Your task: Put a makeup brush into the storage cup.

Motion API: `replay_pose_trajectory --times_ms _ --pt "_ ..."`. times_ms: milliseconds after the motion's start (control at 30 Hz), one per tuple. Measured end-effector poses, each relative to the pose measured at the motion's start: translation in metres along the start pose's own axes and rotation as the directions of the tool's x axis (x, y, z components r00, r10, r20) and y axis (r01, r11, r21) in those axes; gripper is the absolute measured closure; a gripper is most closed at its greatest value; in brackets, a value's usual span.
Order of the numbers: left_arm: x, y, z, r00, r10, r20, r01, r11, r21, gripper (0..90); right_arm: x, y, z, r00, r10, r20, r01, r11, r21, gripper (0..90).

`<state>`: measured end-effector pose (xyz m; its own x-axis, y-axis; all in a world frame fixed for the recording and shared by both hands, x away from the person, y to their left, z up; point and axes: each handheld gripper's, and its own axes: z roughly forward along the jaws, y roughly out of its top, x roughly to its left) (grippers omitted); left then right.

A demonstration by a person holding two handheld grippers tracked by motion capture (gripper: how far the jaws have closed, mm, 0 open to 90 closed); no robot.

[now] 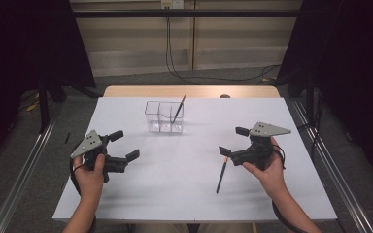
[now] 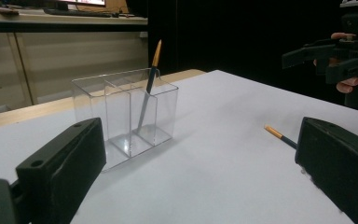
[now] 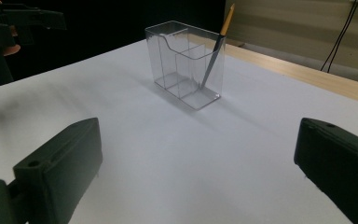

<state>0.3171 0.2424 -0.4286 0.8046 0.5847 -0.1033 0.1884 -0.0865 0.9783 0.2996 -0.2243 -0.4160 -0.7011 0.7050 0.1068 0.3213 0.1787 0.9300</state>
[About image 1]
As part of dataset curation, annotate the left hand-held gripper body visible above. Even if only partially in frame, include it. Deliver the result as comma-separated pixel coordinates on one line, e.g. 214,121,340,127
70,129,130,183

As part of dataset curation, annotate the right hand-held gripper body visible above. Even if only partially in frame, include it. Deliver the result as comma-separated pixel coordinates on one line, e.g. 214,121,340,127
230,121,291,171

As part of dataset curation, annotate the dark pencil with orange end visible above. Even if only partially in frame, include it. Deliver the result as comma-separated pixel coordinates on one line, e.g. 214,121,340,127
171,94,187,125
216,156,229,195

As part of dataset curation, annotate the clear acrylic pencil holder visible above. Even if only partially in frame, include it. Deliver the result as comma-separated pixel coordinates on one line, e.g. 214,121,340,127
144,100,185,135

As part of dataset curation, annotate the person's right hand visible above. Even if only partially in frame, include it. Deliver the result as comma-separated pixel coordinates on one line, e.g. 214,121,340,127
242,137,288,197

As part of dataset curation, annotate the person's left hand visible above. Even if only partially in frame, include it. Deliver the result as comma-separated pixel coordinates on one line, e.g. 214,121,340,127
73,154,106,199

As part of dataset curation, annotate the white table mat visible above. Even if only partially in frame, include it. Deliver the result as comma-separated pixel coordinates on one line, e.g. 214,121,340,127
51,96,338,224

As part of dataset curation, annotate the dark metal stand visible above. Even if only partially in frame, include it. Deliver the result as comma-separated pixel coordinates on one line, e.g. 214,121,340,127
38,77,51,134
305,71,316,130

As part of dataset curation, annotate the wooden table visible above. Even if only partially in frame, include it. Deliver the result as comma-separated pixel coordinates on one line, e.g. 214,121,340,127
102,84,281,99

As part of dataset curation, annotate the yellow object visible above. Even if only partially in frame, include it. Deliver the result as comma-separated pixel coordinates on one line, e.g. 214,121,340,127
25,101,41,113

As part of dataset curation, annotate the black curtain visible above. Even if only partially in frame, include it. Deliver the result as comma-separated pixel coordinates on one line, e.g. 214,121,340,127
276,0,373,178
0,0,97,169

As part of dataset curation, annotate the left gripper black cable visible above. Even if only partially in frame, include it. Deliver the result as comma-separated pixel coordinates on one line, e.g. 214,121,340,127
69,157,97,233

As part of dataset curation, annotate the aluminium floor rail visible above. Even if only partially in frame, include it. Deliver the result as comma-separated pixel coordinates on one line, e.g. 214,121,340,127
290,98,373,233
0,103,63,233

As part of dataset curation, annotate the black wall cable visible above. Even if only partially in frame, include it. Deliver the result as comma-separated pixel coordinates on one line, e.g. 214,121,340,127
166,8,195,80
164,8,283,83

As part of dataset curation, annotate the white wall socket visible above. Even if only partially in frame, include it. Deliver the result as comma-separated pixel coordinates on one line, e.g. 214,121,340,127
160,0,185,10

